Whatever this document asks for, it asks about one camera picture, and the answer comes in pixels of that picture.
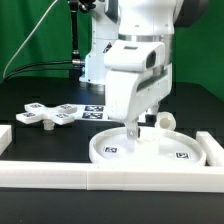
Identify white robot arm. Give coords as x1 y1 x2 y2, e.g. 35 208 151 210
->
79 0 209 139

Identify black cable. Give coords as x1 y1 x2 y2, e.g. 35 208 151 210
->
0 60 75 84

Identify white fence bar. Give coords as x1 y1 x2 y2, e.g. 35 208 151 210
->
196 131 224 167
0 161 224 193
0 125 12 155

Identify white left fence bar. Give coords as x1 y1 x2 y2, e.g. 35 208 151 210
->
0 125 12 155

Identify white cross-shaped table base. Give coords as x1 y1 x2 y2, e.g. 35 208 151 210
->
16 103 77 131

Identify grey cable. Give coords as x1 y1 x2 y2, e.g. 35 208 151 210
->
2 0 60 80

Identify white right fence bar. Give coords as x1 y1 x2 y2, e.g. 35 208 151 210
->
196 131 224 167

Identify white marker sheet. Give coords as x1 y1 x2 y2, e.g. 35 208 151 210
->
64 104 112 122

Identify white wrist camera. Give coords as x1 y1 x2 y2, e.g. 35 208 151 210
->
104 40 165 72

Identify white front fence bar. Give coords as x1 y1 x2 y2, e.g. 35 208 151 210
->
0 161 224 193

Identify white round table top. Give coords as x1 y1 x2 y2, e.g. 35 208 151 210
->
89 126 206 168

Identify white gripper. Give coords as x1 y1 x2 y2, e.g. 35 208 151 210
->
105 65 172 140

